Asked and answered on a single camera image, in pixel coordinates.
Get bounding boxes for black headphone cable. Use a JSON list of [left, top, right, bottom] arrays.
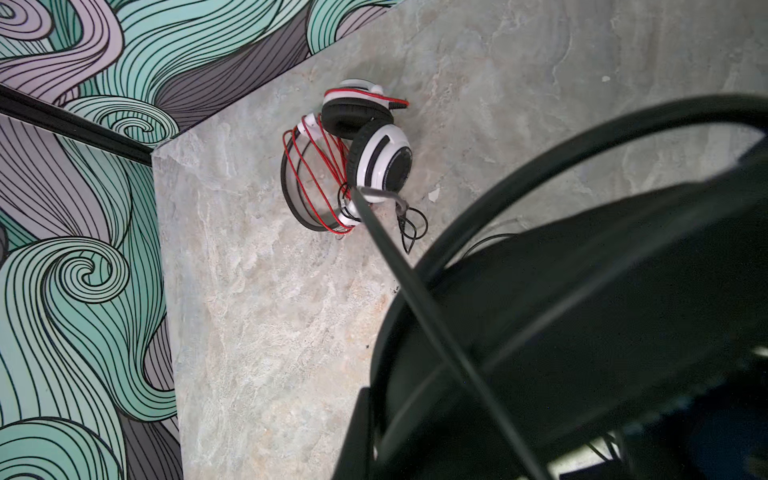
[[350, 187, 553, 480]]

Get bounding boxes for red headphone cable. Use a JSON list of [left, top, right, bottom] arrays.
[[281, 88, 430, 254]]

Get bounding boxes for black blue headphones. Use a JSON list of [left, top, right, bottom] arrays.
[[333, 94, 767, 479]]

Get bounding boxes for white black headphones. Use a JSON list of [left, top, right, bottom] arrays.
[[280, 79, 413, 235]]

